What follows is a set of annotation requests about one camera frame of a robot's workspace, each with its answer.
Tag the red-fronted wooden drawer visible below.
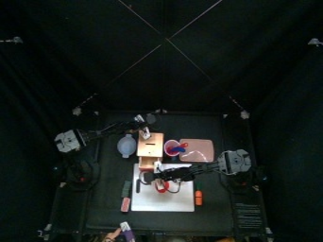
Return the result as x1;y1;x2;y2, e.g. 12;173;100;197
138;156;160;173

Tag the wooden drawer box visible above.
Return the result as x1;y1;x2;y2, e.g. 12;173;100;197
135;131;166;158

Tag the grey bowl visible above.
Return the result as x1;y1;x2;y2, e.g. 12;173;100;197
116;133;138;159

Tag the red dough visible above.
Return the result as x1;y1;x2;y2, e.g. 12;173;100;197
152;181;172;194

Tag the person's hand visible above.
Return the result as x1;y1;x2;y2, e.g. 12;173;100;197
103;228;124;242

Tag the red plastic cup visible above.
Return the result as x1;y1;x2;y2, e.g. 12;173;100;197
163;139;187;158

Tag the blue tool with red tip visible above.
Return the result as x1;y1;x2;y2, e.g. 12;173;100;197
170;142;190;155

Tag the white cutting board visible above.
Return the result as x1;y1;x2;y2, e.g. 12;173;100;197
130;163;196;213

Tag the pink plastic tray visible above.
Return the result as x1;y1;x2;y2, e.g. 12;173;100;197
178;138;216;164

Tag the green striped block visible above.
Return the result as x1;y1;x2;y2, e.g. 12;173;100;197
122;180;132;199

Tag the pink block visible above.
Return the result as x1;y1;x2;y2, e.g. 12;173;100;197
120;197;131;213

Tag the white text label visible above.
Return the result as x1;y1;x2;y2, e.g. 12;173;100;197
235;202;263;233

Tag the purple and white object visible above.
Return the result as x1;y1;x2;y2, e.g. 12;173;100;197
119;221;136;242

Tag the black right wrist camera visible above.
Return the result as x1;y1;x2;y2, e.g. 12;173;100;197
139;172;158;186

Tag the black frame rail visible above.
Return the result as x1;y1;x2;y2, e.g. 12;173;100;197
98;109;228;115

